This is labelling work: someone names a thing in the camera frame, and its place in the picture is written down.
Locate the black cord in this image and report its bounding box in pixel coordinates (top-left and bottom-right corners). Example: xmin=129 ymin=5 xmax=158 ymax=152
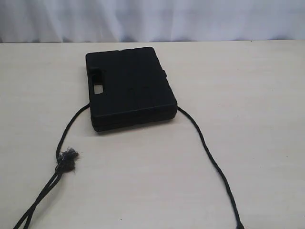
xmin=12 ymin=105 xmax=248 ymax=229

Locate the white backdrop curtain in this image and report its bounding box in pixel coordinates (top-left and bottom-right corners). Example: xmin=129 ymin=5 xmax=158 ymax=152
xmin=0 ymin=0 xmax=305 ymax=43

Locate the black plastic carrying case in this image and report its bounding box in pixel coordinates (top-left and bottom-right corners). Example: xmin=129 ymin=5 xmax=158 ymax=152
xmin=85 ymin=47 xmax=178 ymax=132

